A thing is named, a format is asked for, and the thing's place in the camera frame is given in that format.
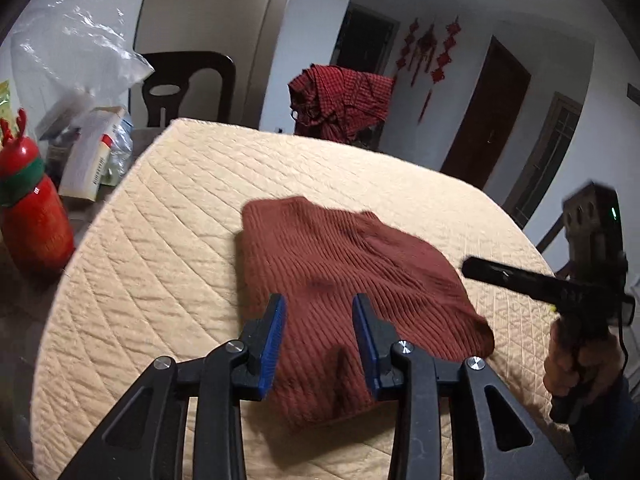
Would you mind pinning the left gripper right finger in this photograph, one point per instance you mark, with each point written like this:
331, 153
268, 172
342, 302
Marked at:
492, 434

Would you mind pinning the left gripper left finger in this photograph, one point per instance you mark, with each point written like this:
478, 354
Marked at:
142, 437

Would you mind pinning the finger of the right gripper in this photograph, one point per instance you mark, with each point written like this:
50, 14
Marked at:
535, 285

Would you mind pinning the maroon knit sweater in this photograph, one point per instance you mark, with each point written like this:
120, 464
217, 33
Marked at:
319, 259

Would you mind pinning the person right hand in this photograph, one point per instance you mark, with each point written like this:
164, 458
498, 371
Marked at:
603, 359

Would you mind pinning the dark wooden chair right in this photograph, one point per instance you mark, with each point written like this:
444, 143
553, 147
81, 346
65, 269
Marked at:
553, 247

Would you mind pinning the dark red door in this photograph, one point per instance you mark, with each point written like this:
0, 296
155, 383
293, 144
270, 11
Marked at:
490, 117

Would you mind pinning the cream quilted table cover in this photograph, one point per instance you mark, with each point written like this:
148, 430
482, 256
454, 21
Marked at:
155, 275

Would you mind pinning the red christmas bottle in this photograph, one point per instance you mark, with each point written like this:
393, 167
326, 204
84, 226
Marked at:
34, 223

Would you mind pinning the red chinese knot decoration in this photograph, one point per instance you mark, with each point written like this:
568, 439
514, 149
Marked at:
423, 52

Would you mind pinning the red checkered cloth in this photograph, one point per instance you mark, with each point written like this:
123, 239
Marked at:
336, 104

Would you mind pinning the white medicine box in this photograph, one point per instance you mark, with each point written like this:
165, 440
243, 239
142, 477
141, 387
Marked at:
86, 164

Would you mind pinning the black chair far left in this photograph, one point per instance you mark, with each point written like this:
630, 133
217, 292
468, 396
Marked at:
164, 90

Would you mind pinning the clear plastic bag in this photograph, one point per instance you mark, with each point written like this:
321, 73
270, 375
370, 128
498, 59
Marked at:
70, 56

